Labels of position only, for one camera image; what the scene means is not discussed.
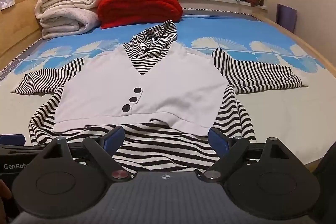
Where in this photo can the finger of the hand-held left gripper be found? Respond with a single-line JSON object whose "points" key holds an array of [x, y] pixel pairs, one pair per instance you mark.
{"points": [[11, 140]]}

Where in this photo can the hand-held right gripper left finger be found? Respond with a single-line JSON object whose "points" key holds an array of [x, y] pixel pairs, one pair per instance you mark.
{"points": [[113, 138]]}

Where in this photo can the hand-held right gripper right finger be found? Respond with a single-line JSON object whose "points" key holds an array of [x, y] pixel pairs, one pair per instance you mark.
{"points": [[216, 138]]}

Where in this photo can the striped shirt with white vest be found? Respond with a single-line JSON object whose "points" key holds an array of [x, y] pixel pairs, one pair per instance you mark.
{"points": [[157, 87]]}

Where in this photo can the blue patterned bed sheet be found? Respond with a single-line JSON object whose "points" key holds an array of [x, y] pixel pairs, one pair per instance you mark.
{"points": [[275, 113]]}

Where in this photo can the rolled white quilt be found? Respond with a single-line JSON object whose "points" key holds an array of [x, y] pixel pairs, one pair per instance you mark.
{"points": [[65, 16]]}

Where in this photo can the folded red blanket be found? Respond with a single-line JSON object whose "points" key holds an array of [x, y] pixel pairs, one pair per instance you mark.
{"points": [[139, 6]]}

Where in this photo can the tissue box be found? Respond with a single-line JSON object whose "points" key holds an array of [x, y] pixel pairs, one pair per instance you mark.
{"points": [[6, 2]]}

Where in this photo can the purple paper bag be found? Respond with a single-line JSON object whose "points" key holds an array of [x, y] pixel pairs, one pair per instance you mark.
{"points": [[286, 16]]}

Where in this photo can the wooden bed frame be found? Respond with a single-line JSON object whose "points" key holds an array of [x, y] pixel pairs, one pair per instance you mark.
{"points": [[18, 22]]}

